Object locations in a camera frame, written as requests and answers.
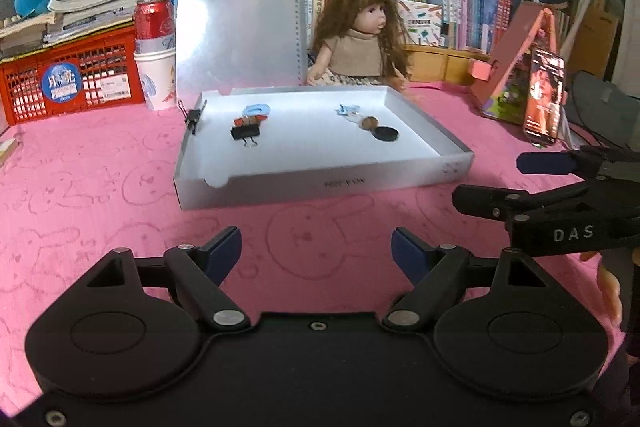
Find dark grey bag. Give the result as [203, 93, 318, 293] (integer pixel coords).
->
[564, 70, 640, 154]

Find pink bunny-print tablecloth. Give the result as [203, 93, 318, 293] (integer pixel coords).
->
[0, 79, 631, 408]

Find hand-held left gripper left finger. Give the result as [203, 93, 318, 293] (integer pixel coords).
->
[69, 226, 252, 333]

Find brown-haired doll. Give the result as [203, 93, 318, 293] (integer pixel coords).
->
[305, 0, 414, 90]

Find black binder clip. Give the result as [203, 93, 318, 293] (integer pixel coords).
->
[230, 124, 264, 148]
[177, 99, 207, 136]

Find red drink can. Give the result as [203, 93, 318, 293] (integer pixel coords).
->
[132, 0, 176, 56]

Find pink cardboard house stand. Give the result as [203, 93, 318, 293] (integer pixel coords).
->
[469, 2, 572, 126]

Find person's right hand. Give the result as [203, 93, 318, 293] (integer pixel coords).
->
[597, 257, 625, 334]

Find white paper cup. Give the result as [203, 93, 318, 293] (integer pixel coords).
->
[132, 47, 179, 112]

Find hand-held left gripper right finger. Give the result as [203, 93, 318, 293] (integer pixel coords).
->
[381, 227, 560, 333]

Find flat book on tablecloth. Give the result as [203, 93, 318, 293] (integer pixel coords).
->
[0, 136, 24, 168]

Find pencil-print white box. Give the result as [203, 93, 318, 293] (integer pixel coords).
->
[397, 0, 447, 48]

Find red plastic crate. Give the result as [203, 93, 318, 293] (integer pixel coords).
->
[0, 27, 146, 126]

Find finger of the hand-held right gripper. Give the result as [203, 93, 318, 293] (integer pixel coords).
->
[452, 184, 593, 229]
[516, 148, 617, 179]

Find wooden drawer organizer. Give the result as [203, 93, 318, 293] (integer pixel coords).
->
[402, 44, 494, 84]

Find black binder clip on box edge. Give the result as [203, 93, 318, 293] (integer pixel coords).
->
[177, 99, 207, 136]

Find translucent clipboard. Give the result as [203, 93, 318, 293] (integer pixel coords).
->
[174, 0, 307, 106]

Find brown cardboard box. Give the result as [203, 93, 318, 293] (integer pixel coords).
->
[579, 0, 627, 75]

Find white shallow cardboard box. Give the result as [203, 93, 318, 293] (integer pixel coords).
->
[172, 86, 475, 212]

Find smartphone with lit screen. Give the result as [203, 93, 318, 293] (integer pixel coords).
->
[522, 46, 567, 146]

